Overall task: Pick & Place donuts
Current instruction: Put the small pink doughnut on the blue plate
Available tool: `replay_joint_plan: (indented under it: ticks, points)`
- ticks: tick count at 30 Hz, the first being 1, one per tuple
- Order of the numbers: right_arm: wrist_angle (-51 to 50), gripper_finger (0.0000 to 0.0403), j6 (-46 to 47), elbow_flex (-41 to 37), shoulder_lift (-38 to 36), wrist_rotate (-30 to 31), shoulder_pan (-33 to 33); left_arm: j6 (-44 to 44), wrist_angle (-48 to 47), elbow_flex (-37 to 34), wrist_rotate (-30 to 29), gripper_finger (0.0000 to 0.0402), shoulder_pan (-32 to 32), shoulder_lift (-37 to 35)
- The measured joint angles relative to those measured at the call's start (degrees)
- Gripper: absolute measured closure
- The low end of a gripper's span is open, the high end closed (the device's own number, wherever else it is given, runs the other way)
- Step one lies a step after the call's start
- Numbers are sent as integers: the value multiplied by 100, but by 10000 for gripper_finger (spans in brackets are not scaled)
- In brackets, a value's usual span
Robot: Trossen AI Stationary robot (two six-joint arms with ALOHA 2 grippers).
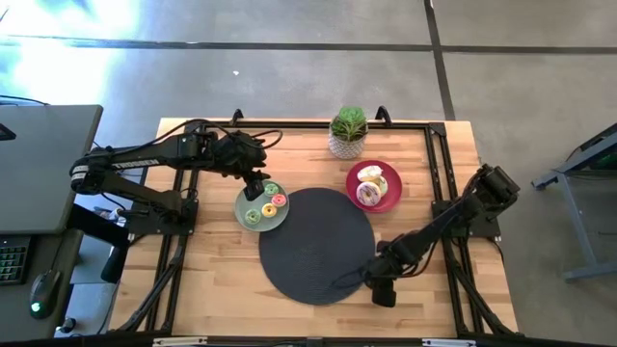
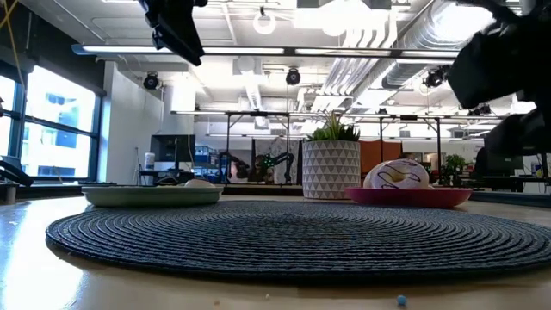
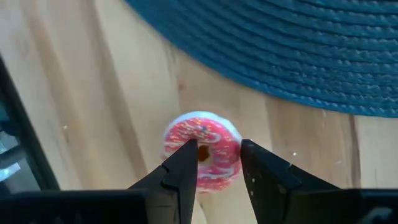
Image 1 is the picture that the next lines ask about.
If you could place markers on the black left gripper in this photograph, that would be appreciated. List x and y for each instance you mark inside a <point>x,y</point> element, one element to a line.
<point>241,156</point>

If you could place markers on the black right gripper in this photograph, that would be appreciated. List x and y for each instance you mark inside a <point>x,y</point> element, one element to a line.
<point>383,272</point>

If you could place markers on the small green sprinkled donut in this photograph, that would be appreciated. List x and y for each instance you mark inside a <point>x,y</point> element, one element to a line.
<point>252,216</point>
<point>271,189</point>

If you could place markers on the small yellow frosted donut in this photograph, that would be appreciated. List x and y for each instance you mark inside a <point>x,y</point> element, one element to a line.
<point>269,210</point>

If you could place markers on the small pink frosted donut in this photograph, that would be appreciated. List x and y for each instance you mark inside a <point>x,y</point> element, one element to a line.
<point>278,200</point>

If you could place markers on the large white frosted donut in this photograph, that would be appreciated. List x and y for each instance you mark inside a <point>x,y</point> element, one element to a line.
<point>369,172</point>

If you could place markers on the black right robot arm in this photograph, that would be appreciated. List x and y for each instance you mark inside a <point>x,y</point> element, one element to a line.
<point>424,232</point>

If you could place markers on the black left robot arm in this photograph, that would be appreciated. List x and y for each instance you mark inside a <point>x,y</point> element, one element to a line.
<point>144,156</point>

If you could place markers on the grey-green round plate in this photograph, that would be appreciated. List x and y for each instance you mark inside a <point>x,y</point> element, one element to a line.
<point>277,222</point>

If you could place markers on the dark round woven placemat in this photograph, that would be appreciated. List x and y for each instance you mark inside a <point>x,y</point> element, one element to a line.
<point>313,246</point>

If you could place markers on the white triangle-patterned plant pot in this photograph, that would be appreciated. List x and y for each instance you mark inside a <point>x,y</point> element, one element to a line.
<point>344,150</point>

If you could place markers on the red round plate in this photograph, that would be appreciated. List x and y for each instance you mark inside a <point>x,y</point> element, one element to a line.
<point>393,193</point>

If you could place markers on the large pale frosted donut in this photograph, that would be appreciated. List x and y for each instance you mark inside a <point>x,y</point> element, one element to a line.
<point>384,186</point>

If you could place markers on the green succulent plant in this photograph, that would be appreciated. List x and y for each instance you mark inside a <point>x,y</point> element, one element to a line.
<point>349,123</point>

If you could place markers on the grey metal side table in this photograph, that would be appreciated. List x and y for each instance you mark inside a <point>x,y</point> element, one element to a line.
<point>578,217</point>

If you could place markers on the grey office desk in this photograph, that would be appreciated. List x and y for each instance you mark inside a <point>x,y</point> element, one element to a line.
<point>43,168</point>

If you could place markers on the black computer mouse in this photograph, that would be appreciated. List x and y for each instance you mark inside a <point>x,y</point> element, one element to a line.
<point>44,294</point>

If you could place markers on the black keyboard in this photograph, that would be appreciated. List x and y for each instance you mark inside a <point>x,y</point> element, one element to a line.
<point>13,260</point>

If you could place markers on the black frame hook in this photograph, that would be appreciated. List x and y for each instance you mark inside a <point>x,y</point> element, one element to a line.
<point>383,114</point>
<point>236,115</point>

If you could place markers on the white edge bracket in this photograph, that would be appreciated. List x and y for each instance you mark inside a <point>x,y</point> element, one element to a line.
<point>446,342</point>
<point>178,341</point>

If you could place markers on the black aluminium table frame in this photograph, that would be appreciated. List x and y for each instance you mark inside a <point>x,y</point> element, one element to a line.
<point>308,125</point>

